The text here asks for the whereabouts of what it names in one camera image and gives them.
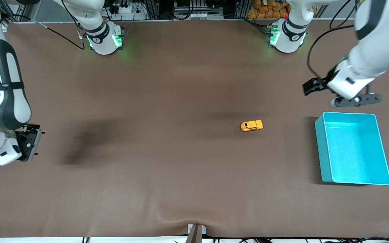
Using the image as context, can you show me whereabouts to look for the yellow beetle toy car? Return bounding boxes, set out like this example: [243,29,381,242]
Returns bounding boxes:
[240,120,263,132]

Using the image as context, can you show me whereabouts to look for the teal plastic bin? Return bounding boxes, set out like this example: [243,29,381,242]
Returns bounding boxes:
[314,112,389,186]

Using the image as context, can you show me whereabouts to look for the pile of orange items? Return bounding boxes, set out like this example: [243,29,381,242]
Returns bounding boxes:
[248,0,290,19]

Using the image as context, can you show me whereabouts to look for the white terminal block row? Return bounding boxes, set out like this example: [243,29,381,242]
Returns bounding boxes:
[188,12,224,20]

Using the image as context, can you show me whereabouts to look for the brown table mat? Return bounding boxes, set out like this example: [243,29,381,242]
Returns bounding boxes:
[0,19,389,238]

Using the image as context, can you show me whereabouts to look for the white power strip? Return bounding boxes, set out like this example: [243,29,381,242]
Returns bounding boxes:
[108,0,148,21]

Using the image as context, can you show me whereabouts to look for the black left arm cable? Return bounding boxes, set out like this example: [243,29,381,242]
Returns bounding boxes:
[307,0,360,80]

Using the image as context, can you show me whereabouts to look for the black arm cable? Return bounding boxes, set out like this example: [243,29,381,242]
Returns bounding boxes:
[307,0,360,80]
[0,13,86,85]

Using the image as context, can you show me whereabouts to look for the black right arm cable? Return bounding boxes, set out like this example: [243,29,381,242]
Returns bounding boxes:
[0,13,86,85]

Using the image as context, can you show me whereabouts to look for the metal table edge bracket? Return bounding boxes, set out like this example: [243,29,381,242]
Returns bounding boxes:
[187,224,207,235]

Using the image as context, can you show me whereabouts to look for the brown bar under bracket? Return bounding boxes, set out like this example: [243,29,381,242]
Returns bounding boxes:
[185,224,202,243]

